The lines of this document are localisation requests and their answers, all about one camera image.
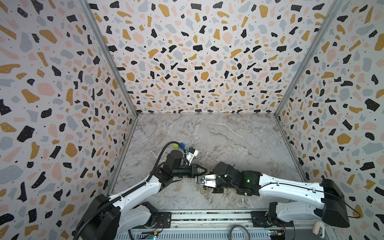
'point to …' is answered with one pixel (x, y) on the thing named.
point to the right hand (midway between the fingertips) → (202, 176)
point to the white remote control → (204, 188)
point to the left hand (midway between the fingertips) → (206, 170)
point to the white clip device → (319, 229)
